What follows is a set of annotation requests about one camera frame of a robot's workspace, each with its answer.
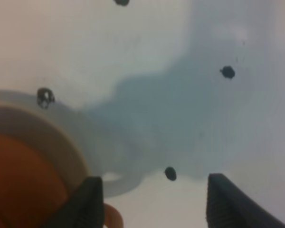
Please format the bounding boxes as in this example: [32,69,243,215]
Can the brown clay teapot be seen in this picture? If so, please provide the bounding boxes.
[0,134,124,228]

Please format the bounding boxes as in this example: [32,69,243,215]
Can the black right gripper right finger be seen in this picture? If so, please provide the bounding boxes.
[206,173,285,228]

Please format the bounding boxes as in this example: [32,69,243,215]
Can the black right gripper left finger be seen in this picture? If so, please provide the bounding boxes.
[42,177,105,228]

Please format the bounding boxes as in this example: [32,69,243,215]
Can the beige round teapot coaster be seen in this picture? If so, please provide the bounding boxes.
[0,90,143,197]

